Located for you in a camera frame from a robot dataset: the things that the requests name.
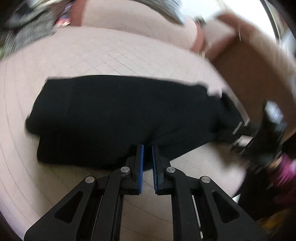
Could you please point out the black pants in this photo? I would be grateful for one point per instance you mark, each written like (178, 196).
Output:
(115, 115)

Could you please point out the colourful patterned cloth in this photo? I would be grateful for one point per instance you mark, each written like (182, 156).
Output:
(63, 16)

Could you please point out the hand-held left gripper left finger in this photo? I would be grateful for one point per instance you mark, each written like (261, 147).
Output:
(140, 171)

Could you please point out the grey striped knit cloth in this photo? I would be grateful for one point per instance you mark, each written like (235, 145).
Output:
(30, 30)

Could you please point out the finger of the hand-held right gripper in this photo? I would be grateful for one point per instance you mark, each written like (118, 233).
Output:
(244, 129)
(244, 147)

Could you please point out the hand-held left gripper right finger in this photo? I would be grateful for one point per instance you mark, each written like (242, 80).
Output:
(154, 171)

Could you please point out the grey quilted blanket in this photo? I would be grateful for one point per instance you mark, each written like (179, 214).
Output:
(159, 9)

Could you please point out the pink quilted bed sheet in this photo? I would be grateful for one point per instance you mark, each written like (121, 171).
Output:
(92, 53)

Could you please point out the pink pillow with terracotta band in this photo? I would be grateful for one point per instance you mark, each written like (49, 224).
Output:
(138, 25)

